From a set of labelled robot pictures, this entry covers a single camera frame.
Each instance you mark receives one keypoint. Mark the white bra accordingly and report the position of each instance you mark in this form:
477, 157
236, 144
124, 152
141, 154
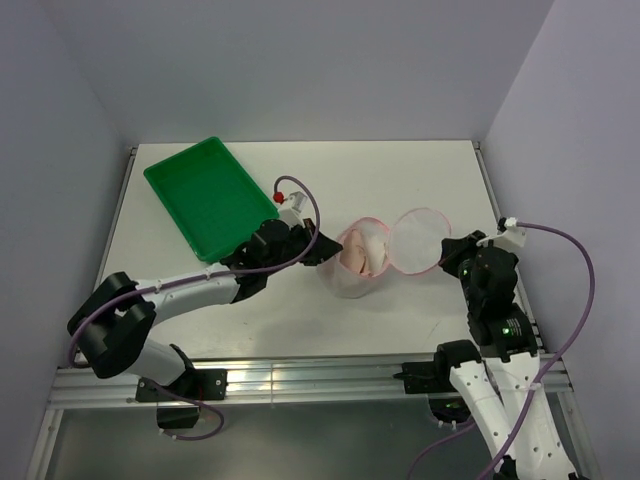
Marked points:
375, 246

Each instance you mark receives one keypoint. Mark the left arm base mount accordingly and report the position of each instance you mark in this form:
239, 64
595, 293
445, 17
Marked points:
183, 404

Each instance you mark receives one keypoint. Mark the green plastic tray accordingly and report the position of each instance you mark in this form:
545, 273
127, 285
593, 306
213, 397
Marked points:
212, 199

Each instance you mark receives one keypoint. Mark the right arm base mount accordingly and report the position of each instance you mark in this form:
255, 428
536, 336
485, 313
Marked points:
445, 404

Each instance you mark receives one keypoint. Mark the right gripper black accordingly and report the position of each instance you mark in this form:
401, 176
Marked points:
453, 247

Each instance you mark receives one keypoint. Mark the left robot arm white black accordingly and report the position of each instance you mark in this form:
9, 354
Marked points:
111, 329

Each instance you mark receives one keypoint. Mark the white mesh laundry bag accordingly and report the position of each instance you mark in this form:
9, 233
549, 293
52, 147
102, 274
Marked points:
413, 248

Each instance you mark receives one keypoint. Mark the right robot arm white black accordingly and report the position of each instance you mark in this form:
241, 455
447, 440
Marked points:
499, 371

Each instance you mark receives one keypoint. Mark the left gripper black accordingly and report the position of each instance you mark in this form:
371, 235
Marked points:
323, 249

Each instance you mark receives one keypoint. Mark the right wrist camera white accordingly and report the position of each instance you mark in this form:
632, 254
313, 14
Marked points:
509, 236

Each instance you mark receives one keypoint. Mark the beige pink bra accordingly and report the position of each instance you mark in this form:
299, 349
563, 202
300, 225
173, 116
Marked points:
354, 256

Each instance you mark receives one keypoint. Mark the aluminium front rail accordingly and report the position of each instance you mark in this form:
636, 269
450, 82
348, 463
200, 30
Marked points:
251, 382

